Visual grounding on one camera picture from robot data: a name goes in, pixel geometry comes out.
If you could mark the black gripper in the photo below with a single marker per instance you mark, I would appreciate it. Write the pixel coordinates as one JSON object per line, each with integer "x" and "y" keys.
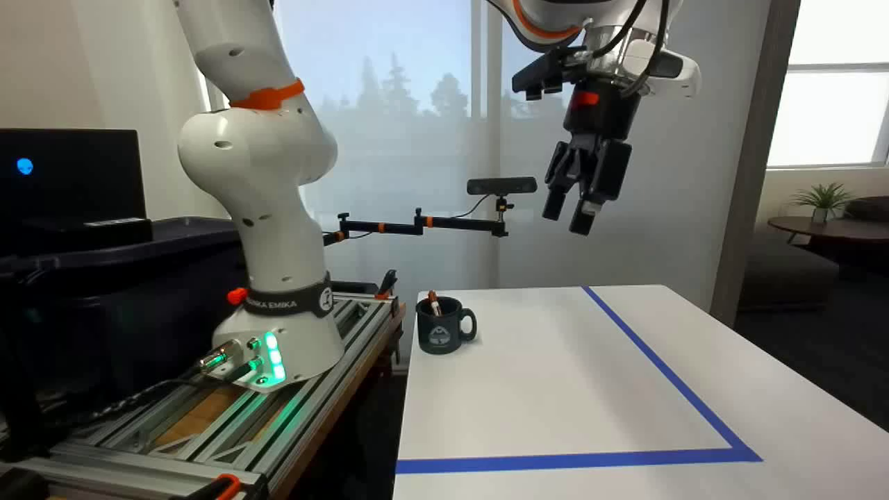
{"x": 605, "y": 115}

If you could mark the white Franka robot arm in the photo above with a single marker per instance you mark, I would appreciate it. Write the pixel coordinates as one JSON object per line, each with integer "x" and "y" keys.
{"x": 259, "y": 155}

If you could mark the black mug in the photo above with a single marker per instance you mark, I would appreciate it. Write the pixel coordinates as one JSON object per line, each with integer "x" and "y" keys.
{"x": 442, "y": 326}

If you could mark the dark grey ottoman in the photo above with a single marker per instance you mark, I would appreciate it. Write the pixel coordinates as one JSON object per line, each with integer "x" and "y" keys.
{"x": 787, "y": 274}

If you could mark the green potted plant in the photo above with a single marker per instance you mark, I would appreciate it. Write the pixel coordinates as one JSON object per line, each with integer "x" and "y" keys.
{"x": 824, "y": 197}

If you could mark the round dark side table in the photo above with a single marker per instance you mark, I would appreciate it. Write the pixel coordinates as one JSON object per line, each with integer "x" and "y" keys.
{"x": 834, "y": 228}

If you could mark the blue tape line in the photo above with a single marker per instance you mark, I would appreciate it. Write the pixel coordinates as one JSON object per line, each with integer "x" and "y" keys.
{"x": 556, "y": 458}

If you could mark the black cabinet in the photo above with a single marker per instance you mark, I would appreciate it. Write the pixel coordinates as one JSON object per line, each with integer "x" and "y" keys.
{"x": 121, "y": 296}

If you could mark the black computer monitor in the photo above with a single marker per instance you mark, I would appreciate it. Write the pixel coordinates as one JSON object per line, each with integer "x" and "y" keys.
{"x": 71, "y": 175}

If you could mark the black bar camera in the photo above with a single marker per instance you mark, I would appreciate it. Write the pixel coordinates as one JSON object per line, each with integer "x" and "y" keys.
{"x": 502, "y": 185}

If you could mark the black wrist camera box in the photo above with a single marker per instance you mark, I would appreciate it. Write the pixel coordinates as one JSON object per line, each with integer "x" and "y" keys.
{"x": 542, "y": 75}

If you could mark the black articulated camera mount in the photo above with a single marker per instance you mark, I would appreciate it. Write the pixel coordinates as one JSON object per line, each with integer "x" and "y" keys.
{"x": 418, "y": 224}

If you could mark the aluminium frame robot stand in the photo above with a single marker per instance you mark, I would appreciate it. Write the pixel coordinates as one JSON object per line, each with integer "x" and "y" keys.
{"x": 195, "y": 430}

